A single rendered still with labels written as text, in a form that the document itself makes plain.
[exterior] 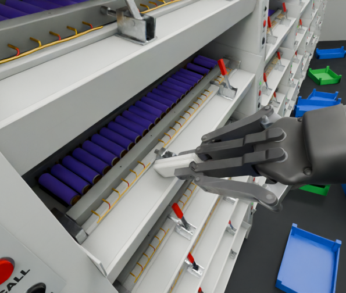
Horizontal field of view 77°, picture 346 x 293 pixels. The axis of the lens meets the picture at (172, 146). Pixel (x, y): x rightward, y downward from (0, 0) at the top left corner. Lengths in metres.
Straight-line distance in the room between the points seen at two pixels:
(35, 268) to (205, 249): 0.56
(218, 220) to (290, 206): 0.77
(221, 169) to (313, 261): 1.09
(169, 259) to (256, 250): 0.84
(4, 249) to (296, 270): 1.20
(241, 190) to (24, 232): 0.19
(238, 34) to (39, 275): 0.64
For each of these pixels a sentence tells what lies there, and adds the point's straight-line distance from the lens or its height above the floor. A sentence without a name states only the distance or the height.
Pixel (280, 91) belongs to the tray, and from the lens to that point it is 1.49.
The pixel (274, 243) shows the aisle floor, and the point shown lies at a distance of 1.33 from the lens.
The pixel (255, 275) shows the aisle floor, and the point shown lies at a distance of 1.24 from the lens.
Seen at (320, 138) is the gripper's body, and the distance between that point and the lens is 0.23.
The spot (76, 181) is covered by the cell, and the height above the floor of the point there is 0.94.
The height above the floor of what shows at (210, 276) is 0.30.
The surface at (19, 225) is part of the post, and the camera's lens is 0.20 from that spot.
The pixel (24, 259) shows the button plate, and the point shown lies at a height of 1.00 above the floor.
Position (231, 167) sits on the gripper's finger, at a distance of 0.26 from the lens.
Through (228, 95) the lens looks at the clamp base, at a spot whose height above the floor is 0.90.
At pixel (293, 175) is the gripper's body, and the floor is 0.98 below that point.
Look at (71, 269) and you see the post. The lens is 0.25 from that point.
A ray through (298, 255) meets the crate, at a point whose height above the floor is 0.00.
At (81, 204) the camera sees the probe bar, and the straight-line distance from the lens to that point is 0.32.
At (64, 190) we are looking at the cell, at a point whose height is 0.94.
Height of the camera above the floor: 1.14
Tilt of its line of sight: 37 degrees down
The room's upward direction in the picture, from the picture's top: 13 degrees counter-clockwise
